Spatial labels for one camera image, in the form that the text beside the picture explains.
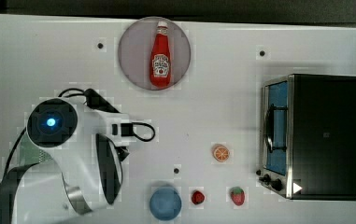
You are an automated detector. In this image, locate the green glass bowl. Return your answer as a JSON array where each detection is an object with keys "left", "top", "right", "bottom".
[{"left": 18, "top": 134, "right": 51, "bottom": 165}]

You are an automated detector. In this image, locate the black toaster oven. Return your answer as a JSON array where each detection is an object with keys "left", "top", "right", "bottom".
[{"left": 256, "top": 74, "right": 356, "bottom": 201}]

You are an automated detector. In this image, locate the blue bowl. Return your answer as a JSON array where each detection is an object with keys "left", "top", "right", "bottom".
[{"left": 150, "top": 187, "right": 182, "bottom": 221}]

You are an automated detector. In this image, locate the large red strawberry toy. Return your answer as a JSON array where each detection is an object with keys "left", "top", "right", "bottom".
[{"left": 230, "top": 187, "right": 245, "bottom": 206}]

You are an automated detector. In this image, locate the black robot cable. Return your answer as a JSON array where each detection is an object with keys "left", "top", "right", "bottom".
[{"left": 57, "top": 88, "right": 156, "bottom": 143}]

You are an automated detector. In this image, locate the red ketchup bottle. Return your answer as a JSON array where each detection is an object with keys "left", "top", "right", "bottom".
[{"left": 150, "top": 21, "right": 171, "bottom": 89}]

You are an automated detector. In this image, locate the small red strawberry toy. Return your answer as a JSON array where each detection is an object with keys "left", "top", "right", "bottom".
[{"left": 192, "top": 190, "right": 206, "bottom": 205}]

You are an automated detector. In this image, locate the orange slice toy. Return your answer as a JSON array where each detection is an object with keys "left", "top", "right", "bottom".
[{"left": 212, "top": 144, "right": 230, "bottom": 162}]

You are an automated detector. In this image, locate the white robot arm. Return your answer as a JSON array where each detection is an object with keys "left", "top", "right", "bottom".
[{"left": 0, "top": 98, "right": 130, "bottom": 224}]

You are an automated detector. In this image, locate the grey round plate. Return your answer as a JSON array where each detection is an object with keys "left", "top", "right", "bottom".
[{"left": 118, "top": 17, "right": 191, "bottom": 91}]

